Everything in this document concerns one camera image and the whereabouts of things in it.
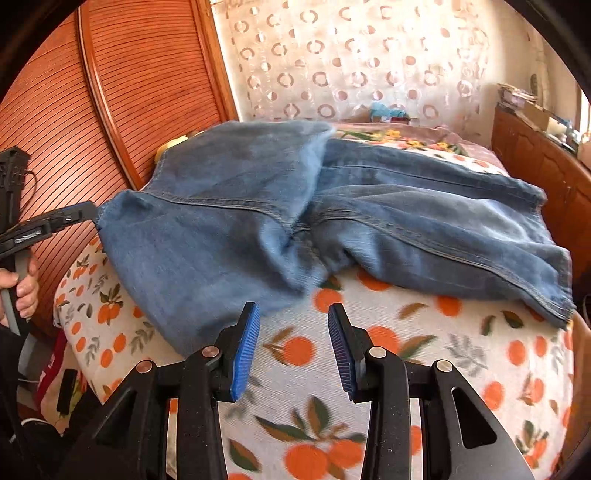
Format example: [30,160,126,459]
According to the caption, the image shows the blue denim pants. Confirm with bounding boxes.
[95,119,575,358]

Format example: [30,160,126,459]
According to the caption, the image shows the orange fruit print sheet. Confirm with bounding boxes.
[53,231,575,480]

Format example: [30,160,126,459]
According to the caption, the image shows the stack of papers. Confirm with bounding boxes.
[498,83,539,109]

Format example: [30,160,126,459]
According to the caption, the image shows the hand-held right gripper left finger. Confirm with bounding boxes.
[60,301,262,480]

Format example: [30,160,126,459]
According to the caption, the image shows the yellow plush toy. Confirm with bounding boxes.
[154,133,201,162]

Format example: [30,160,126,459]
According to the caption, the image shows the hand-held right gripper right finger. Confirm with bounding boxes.
[327,302,537,480]

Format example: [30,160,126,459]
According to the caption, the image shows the circle pattern wall curtain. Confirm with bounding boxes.
[212,0,532,125]

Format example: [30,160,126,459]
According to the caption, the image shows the wooden cabinet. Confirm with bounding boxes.
[490,105,591,296]

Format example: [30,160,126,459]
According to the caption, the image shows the red cloth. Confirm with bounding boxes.
[34,330,70,416]

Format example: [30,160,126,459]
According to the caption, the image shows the black rectangular device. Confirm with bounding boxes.
[55,368,78,415]

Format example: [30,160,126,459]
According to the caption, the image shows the person's left hand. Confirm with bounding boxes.
[0,254,41,326]

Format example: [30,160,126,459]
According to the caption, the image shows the open cardboard box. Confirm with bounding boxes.
[522,99,561,130]

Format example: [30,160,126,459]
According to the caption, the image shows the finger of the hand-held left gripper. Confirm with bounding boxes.
[41,200,99,235]

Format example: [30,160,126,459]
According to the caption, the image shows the pale patterned window curtain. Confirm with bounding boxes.
[529,28,555,97]

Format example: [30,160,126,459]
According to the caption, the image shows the floral blanket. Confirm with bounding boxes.
[332,121,497,162]

